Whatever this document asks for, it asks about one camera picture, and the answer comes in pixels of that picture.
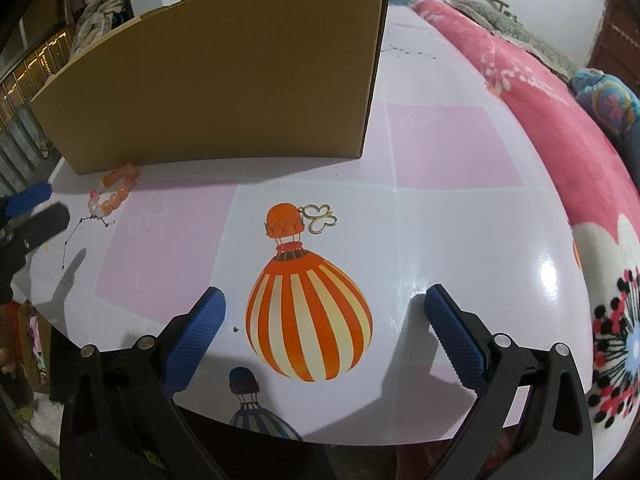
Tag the lit metal railing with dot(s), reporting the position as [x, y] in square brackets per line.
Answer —
[25, 90]

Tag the pile of clothes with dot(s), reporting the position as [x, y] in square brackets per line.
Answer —
[97, 15]

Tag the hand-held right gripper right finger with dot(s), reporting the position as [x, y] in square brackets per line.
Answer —
[455, 337]

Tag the brown cardboard box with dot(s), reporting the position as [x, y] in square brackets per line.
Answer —
[225, 85]

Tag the pink floral blanket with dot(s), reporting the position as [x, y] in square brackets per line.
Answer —
[550, 135]

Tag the gold butterfly charm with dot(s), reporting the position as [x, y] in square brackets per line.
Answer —
[320, 219]

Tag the brown wooden door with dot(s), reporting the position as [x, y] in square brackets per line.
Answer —
[617, 40]

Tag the balloon print table cover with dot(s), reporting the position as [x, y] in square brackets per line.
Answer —
[450, 235]

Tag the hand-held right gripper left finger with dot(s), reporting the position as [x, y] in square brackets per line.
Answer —
[195, 342]

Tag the grey quilt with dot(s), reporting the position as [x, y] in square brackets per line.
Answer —
[525, 37]

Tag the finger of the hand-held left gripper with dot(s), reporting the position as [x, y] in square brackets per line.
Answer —
[27, 199]
[45, 222]

